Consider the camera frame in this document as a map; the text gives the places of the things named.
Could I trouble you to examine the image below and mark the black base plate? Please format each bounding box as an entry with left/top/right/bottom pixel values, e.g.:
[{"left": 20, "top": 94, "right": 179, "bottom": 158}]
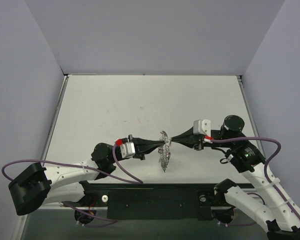
[{"left": 62, "top": 182, "right": 231, "bottom": 222}]

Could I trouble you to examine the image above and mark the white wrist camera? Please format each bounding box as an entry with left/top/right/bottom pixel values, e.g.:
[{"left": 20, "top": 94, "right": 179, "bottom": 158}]
[
  {"left": 193, "top": 119, "right": 211, "bottom": 137},
  {"left": 115, "top": 138, "right": 136, "bottom": 159}
]

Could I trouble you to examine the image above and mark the aluminium front rail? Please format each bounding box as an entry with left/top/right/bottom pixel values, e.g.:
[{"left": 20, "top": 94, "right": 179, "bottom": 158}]
[{"left": 20, "top": 186, "right": 290, "bottom": 210}]

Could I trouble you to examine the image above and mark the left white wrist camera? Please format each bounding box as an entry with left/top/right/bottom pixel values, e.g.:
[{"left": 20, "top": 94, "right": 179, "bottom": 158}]
[{"left": 115, "top": 138, "right": 136, "bottom": 159}]

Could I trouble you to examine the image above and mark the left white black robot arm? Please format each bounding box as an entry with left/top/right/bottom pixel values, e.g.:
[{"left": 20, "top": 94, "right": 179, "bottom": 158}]
[{"left": 8, "top": 136, "right": 166, "bottom": 216}]

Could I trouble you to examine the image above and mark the large silver keyring disc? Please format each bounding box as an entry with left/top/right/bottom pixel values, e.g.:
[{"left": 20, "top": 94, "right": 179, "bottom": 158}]
[{"left": 158, "top": 130, "right": 171, "bottom": 173}]

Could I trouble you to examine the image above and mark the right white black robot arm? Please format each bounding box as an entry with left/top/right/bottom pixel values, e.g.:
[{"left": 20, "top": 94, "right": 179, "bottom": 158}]
[{"left": 171, "top": 115, "right": 300, "bottom": 240}]

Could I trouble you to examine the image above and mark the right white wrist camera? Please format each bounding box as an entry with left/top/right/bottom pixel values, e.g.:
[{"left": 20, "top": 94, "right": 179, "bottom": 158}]
[{"left": 193, "top": 119, "right": 211, "bottom": 137}]

